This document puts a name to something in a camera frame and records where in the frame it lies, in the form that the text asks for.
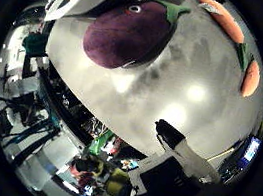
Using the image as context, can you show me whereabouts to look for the purple eggplant plush toy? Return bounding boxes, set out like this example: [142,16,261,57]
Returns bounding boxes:
[78,0,193,82]

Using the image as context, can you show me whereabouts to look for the orange carrot plush toy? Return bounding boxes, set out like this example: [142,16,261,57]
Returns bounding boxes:
[238,57,263,100]
[180,0,262,73]

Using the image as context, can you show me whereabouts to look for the green bag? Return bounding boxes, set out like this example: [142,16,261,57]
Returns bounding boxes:
[87,126,116,158]

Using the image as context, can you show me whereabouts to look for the open black laptop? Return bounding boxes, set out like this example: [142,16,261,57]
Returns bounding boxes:
[242,135,263,165]

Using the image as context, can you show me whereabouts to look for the teal cloth bundle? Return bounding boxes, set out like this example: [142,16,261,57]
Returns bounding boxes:
[19,30,51,60]

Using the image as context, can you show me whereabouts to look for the white cable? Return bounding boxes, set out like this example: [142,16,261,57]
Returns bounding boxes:
[206,143,238,167]

